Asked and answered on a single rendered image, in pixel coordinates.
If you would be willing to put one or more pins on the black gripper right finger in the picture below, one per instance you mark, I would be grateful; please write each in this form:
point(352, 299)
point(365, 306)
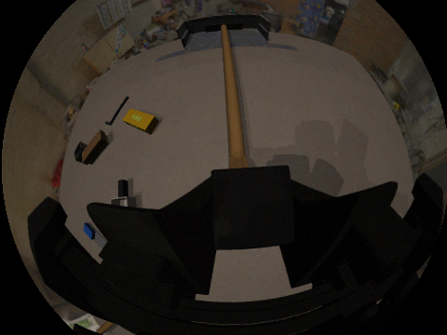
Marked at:
point(322, 220)

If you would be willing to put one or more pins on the brown wooden block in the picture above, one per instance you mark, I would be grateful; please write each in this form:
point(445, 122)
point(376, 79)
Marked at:
point(94, 148)

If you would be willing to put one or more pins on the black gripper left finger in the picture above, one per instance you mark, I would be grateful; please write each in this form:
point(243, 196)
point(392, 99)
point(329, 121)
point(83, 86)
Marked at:
point(182, 231)

